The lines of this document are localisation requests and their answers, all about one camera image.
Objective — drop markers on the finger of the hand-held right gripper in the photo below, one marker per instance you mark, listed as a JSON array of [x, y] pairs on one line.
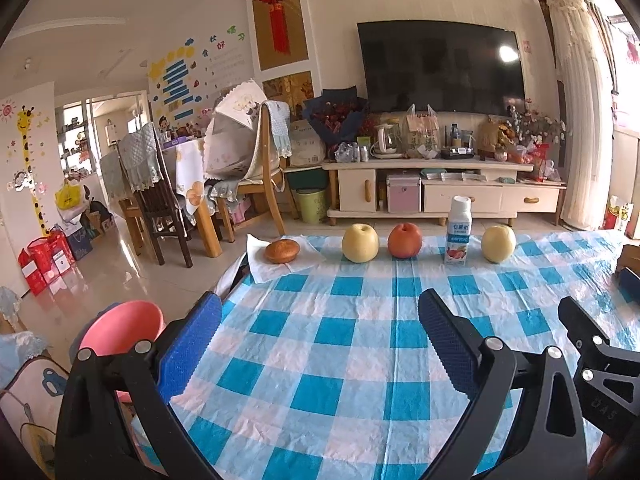
[[631, 286], [580, 327]]

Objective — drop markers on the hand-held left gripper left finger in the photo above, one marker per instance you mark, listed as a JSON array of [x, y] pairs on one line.
[[192, 345]]

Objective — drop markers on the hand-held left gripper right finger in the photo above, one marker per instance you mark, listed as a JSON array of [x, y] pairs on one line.
[[450, 345]]

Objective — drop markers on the pink plastic basin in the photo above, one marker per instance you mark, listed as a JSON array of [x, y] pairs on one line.
[[120, 325]]

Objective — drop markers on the person's right hand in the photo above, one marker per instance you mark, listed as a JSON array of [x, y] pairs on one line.
[[602, 460]]

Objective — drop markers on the white paper napkin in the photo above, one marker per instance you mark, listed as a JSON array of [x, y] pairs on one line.
[[260, 270]]

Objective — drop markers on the white yogurt drink bottle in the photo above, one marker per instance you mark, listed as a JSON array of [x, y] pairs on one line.
[[457, 240]]

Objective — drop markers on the yellow pear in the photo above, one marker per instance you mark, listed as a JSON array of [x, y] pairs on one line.
[[359, 244], [499, 244]]

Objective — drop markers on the red apple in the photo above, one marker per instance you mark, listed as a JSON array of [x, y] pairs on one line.
[[405, 241]]

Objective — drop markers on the wooden dining table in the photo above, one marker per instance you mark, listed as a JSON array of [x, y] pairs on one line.
[[207, 230]]

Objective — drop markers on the blue white checkered tablecloth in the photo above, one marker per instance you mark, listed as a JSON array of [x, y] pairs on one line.
[[310, 395]]

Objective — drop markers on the brown round bun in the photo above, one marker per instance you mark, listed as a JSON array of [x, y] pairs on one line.
[[281, 252]]

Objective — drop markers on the dark wooden chair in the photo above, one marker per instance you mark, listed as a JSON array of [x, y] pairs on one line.
[[160, 215]]

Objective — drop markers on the dark blue gift bag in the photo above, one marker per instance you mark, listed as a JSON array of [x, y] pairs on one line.
[[82, 246]]

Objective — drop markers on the pink storage box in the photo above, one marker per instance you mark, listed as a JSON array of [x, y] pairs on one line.
[[404, 195]]

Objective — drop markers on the red gift bag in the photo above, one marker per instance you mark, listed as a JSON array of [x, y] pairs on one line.
[[37, 270], [62, 250]]

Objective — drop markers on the white floral table cover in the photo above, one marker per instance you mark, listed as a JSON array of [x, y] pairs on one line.
[[190, 175]]

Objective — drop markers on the pale blue lace cloth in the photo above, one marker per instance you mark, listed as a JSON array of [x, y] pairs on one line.
[[20, 355]]

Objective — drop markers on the cartoon printed cushion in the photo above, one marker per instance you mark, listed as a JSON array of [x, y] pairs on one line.
[[30, 420]]

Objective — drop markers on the light wooden chair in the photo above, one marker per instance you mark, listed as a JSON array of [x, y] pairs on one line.
[[267, 180]]

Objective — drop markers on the light green waste bin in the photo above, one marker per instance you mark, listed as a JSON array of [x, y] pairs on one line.
[[311, 207]]

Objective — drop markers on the cream television cabinet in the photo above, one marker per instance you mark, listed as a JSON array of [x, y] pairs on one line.
[[355, 190]]

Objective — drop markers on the cream lace curtain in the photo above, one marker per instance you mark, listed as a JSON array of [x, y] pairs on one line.
[[580, 110]]

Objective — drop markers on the dried flower bunch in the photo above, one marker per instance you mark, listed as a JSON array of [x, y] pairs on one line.
[[540, 125]]

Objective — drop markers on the grey lace chair cover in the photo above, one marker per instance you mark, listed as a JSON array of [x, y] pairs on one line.
[[112, 177], [140, 157]]

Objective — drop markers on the black tea tray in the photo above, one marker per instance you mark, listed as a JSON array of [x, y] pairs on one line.
[[457, 153]]

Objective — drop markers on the yellow shopping bag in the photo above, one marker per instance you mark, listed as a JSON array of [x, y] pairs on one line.
[[70, 196]]

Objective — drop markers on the brown paper bag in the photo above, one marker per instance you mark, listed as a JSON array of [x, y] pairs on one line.
[[492, 140]]

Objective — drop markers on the white scalloped cloth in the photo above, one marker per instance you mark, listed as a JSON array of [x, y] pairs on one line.
[[230, 135]]

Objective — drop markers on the clear plastic shopping bags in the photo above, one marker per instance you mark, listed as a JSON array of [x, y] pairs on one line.
[[422, 132]]

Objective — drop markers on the glass electric kettle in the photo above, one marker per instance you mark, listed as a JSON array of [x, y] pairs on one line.
[[387, 140]]

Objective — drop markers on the wrapped pack of cans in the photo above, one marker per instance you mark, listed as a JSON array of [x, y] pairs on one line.
[[352, 152]]

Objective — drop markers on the white rice sack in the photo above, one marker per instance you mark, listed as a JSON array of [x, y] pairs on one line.
[[306, 145]]

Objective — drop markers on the display shelf with ornaments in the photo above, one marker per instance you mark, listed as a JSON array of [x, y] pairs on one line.
[[75, 145]]

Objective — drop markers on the pale green lace towel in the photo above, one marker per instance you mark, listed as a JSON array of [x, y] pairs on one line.
[[277, 127]]

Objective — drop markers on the dark blue wrapped bouquet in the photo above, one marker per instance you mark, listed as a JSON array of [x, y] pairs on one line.
[[335, 115]]

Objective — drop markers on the black flat television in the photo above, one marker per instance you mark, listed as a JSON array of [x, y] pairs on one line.
[[440, 67]]

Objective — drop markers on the colourful wall chart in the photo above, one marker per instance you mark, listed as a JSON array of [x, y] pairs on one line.
[[175, 75]]

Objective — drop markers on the small gold wall picture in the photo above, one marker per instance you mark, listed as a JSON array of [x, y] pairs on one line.
[[287, 90]]

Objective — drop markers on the yellow giraffe wall sticker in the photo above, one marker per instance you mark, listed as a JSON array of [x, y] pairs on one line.
[[25, 120]]

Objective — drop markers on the red sun wall sticker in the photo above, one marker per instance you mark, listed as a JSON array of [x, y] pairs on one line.
[[7, 112]]

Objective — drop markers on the tall gold wall panel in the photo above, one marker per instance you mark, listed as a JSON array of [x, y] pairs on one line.
[[265, 35]]

